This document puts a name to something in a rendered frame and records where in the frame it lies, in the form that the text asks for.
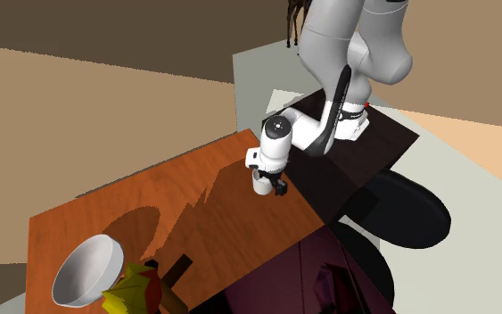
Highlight white cup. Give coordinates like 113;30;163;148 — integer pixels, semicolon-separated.
251;169;275;196

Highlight wooden table with purple cabinet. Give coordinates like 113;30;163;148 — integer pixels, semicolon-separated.
25;128;398;314

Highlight dark robot stand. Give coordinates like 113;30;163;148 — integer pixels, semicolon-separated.
283;88;421;226

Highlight dark brown stick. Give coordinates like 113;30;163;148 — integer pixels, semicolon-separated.
158;253;194;314

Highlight yellow and red leafy object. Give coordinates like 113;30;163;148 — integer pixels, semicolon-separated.
102;261;165;314

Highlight white bowl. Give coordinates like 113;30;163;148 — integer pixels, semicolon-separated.
52;234;125;308

